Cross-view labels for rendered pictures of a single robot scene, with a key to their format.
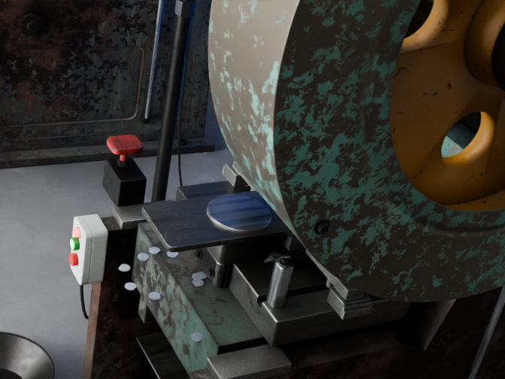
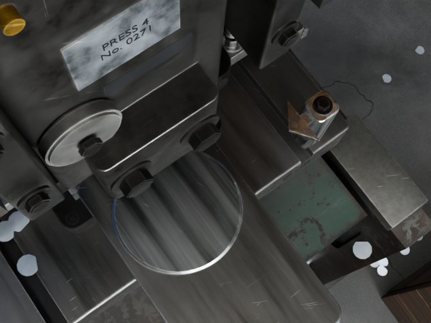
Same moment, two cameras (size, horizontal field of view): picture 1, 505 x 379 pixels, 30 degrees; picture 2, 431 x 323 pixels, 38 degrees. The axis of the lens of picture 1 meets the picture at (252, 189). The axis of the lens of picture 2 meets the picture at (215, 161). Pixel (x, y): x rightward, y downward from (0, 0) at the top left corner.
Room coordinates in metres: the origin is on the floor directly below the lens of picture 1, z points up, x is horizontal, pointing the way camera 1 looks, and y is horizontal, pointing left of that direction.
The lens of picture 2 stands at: (1.50, 0.14, 1.37)
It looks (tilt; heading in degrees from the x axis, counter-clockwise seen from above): 73 degrees down; 259
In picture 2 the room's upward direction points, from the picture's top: 9 degrees clockwise
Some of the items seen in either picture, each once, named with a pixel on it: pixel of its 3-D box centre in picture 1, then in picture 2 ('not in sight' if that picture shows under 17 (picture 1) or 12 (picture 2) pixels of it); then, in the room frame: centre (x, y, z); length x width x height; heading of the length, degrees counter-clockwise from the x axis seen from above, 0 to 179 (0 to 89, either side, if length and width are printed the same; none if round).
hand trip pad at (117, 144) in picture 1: (123, 156); not in sight; (1.72, 0.28, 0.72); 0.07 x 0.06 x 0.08; 123
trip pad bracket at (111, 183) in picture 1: (122, 202); not in sight; (1.71, 0.27, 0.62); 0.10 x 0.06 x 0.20; 33
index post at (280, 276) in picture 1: (280, 281); (314, 120); (1.35, -0.08, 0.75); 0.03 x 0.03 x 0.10; 33
